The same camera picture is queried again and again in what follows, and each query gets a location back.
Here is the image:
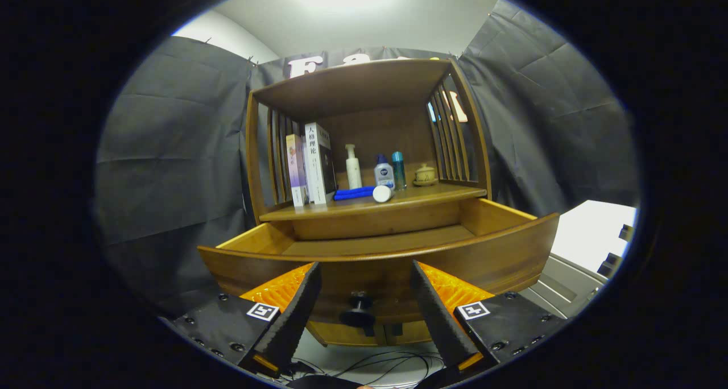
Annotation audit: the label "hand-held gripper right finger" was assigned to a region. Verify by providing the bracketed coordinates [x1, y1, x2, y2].
[409, 262, 569, 379]

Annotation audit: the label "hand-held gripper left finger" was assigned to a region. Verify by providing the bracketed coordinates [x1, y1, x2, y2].
[162, 262, 322, 379]

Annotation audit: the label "black drawer knob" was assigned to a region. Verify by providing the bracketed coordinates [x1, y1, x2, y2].
[340, 291, 377, 337]

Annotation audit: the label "brown wooden drawer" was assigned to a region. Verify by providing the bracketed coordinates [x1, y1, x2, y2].
[197, 197, 561, 325]

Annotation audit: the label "wooden cabinet door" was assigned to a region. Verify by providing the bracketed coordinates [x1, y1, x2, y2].
[384, 321, 434, 345]
[306, 320, 383, 347]

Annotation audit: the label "wooden countertop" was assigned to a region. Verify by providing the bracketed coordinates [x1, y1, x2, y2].
[259, 183, 489, 222]

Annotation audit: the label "brown wooden cabinet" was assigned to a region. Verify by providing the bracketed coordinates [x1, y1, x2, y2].
[245, 58, 494, 347]

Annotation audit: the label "grey ridged panel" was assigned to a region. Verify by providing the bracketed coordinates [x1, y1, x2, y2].
[519, 253, 608, 320]

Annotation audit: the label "folded blue cloth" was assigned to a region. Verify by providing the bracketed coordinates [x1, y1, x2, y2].
[333, 186, 377, 201]

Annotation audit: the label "beige lidded ceramic cup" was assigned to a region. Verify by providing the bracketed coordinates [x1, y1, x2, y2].
[412, 163, 439, 187]

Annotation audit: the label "purple book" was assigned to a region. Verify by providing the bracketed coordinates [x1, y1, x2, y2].
[286, 134, 311, 208]

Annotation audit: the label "teal glass bottle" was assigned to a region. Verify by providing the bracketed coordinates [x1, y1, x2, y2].
[391, 151, 408, 191]

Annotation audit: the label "white bottle with blue cap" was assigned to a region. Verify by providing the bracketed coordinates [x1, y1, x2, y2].
[374, 154, 396, 192]

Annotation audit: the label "white pump bottle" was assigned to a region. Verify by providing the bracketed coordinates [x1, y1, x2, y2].
[345, 144, 363, 190]

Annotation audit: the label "white and black book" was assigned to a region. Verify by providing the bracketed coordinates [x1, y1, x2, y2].
[304, 122, 338, 205]

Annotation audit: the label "white flat panel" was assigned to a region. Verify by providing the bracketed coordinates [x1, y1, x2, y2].
[549, 200, 638, 274]

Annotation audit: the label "black backdrop cloth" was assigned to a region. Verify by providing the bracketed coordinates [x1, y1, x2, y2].
[94, 0, 640, 316]

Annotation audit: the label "black floor cables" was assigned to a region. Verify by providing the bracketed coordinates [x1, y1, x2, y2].
[284, 349, 447, 388]

